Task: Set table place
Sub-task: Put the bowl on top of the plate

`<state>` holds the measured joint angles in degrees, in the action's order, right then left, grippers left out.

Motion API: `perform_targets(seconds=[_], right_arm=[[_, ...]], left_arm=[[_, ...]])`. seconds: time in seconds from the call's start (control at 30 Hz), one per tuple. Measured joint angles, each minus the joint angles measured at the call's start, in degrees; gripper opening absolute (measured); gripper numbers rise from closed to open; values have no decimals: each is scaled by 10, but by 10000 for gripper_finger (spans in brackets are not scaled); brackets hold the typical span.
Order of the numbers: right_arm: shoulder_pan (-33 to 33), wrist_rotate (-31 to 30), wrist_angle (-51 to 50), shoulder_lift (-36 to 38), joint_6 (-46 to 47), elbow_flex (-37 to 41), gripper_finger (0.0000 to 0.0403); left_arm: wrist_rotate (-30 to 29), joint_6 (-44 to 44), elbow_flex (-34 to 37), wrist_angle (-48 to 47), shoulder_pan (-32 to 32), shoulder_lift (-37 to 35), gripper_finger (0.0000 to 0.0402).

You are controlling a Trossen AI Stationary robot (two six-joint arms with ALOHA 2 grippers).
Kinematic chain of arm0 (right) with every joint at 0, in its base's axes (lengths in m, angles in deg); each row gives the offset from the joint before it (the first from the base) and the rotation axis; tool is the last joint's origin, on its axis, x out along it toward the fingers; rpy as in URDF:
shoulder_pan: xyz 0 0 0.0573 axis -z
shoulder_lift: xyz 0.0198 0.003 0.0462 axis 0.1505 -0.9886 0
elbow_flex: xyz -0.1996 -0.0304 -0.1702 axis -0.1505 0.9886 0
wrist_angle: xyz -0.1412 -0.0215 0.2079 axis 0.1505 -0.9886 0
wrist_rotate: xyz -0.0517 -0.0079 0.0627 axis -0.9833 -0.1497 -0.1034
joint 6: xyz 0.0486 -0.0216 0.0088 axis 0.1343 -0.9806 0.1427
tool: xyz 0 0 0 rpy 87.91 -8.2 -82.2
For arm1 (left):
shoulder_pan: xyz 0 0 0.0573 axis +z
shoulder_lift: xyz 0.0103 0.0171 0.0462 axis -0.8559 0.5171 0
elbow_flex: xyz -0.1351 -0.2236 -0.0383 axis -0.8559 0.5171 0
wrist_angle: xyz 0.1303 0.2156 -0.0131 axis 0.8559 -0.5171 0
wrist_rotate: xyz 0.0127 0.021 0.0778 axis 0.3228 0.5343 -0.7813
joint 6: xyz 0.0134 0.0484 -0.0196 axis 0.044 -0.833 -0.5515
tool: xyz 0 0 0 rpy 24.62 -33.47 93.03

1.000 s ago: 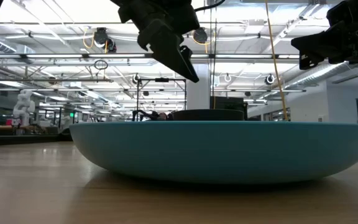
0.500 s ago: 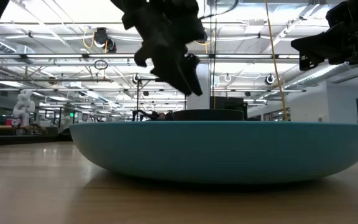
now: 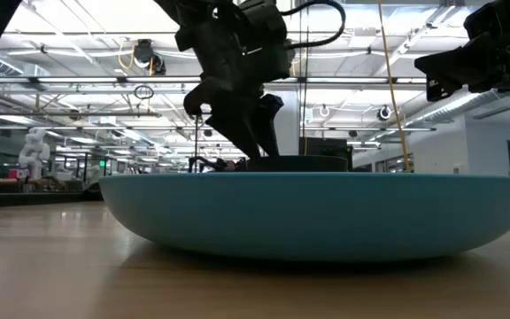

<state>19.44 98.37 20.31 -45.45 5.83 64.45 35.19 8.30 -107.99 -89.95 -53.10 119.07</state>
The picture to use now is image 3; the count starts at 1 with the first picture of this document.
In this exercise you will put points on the blue round plate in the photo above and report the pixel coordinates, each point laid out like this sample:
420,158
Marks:
317,217

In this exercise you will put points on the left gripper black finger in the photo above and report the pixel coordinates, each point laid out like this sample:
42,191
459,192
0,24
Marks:
233,119
268,128

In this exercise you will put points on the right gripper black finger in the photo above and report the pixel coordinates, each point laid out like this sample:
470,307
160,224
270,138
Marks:
436,91
450,64

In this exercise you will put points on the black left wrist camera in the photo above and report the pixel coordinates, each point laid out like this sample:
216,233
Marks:
264,22

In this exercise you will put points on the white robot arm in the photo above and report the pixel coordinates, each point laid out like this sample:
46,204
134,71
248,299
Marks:
33,155

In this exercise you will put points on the black bowl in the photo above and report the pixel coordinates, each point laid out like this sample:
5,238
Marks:
299,164

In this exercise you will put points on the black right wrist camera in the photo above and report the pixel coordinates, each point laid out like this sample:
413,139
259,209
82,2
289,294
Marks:
498,17

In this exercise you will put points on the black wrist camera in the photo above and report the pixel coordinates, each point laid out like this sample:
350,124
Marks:
498,17
264,22

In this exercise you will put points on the black ceiling-hung device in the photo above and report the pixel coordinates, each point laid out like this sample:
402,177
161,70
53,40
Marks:
144,53

